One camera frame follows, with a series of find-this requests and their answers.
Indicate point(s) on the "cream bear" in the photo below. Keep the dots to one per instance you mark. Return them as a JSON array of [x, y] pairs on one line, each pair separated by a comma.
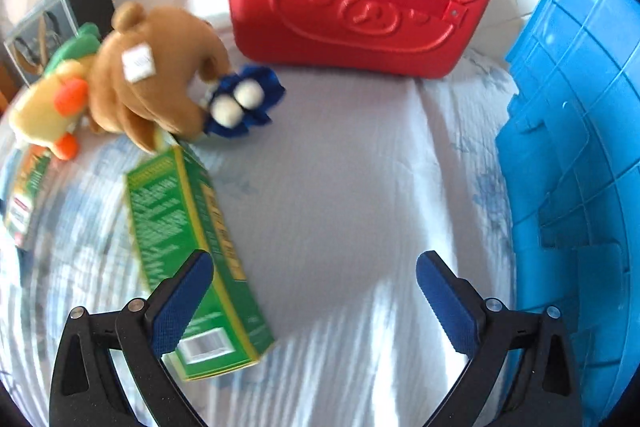
[[250, 102]]

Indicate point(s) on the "green yellow duck plush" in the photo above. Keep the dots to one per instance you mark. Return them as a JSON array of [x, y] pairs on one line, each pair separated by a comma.
[[45, 102]]

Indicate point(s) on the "blue plastic crate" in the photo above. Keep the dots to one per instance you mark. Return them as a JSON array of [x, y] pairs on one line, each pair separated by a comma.
[[570, 157]]

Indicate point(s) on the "black gift box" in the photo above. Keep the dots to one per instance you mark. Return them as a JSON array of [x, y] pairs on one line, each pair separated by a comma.
[[60, 27]]

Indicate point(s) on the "brown plush bear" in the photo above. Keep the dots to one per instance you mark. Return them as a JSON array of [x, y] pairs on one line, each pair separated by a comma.
[[155, 72]]

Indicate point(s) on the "green carton box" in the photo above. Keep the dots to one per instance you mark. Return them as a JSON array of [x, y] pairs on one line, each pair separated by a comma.
[[200, 257]]

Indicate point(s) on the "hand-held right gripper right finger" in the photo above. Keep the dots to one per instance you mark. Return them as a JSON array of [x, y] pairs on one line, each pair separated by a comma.
[[445, 302]]

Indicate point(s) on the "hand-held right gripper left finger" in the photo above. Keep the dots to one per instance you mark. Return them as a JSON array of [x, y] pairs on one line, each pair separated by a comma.
[[182, 302]]

